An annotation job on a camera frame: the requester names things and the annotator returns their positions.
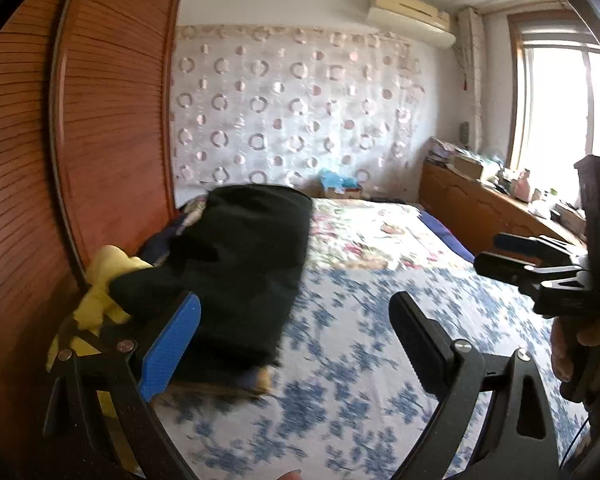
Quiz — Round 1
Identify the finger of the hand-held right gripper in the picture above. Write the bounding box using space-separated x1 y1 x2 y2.
473 251 548 288
494 231 583 263

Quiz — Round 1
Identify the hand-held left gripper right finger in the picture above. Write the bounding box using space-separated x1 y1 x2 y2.
389 291 563 480

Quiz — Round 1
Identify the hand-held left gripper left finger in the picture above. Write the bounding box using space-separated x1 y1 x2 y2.
42 291 203 480

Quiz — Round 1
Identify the black printed t-shirt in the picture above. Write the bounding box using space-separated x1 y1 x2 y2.
107 184 313 370

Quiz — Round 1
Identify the person's right hand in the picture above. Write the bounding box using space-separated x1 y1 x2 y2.
551 316 600 397

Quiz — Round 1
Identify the pink bottle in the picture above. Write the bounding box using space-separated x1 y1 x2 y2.
511 167 534 202

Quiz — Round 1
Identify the dark blue blanket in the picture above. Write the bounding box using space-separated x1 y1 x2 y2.
417 210 477 264

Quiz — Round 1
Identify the wooden sideboard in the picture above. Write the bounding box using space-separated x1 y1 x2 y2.
419 159 588 261

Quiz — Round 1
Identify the blue floral bed sheet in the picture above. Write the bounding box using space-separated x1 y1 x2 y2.
145 260 592 480

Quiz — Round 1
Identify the yellow printed cloth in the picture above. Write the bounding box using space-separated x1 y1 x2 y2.
47 245 153 373

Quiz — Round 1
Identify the flat cardboard box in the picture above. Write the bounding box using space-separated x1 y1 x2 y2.
451 152 497 182

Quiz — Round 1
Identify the navy blue garment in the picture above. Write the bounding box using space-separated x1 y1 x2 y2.
140 207 208 267

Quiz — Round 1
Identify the pink floral bed sheet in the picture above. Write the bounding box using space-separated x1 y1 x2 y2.
300 197 476 273

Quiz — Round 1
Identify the stack of books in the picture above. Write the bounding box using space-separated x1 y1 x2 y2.
426 136 457 164

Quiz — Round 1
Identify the window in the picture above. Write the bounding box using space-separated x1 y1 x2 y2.
505 10 600 211

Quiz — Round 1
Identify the small cardboard box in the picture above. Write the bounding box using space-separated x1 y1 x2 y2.
322 185 364 200

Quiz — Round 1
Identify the pale window curtain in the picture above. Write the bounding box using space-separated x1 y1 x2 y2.
455 7 487 157

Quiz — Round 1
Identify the blue plastic bag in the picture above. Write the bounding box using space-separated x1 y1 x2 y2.
320 170 362 192

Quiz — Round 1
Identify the wooden wardrobe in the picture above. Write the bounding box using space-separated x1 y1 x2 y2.
0 0 188 461

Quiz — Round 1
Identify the wall air conditioner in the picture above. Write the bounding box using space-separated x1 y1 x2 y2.
366 0 457 50

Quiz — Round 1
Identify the circle patterned wall curtain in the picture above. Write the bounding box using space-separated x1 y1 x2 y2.
171 24 429 202

